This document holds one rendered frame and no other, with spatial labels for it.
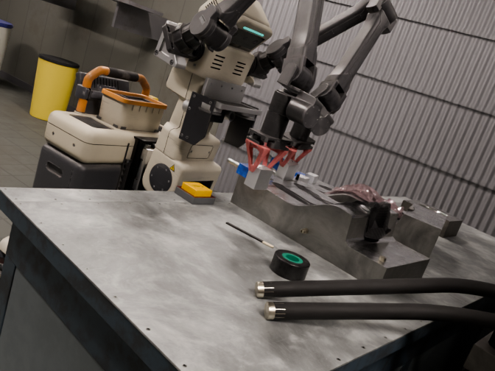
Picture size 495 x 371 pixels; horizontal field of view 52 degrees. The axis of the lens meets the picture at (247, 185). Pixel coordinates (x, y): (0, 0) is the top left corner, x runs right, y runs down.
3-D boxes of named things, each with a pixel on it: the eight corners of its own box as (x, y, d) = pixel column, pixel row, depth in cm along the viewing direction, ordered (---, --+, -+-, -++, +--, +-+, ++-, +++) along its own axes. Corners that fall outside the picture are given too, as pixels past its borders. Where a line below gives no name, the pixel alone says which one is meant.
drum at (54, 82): (74, 124, 518) (88, 68, 504) (40, 121, 485) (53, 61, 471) (52, 113, 537) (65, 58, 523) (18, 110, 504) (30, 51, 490)
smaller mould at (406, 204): (396, 215, 202) (403, 199, 201) (411, 215, 214) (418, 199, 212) (443, 238, 190) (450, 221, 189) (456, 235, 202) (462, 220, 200)
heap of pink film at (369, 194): (321, 193, 167) (330, 171, 165) (335, 188, 183) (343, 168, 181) (396, 226, 157) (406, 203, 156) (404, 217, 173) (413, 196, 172)
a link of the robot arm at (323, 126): (338, 102, 151) (325, 81, 146) (355, 118, 141) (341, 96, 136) (306, 126, 152) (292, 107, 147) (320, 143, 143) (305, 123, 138)
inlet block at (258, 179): (219, 168, 131) (225, 149, 130) (231, 169, 135) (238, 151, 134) (253, 189, 123) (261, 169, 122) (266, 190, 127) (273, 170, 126)
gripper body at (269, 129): (290, 148, 126) (301, 120, 124) (264, 144, 118) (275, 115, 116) (272, 138, 130) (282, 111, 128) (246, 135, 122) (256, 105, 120)
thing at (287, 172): (255, 159, 162) (260, 144, 159) (265, 158, 165) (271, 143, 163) (282, 180, 154) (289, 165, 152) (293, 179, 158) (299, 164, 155)
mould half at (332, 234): (230, 202, 145) (244, 157, 142) (283, 202, 165) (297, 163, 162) (377, 291, 115) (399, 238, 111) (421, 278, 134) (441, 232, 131)
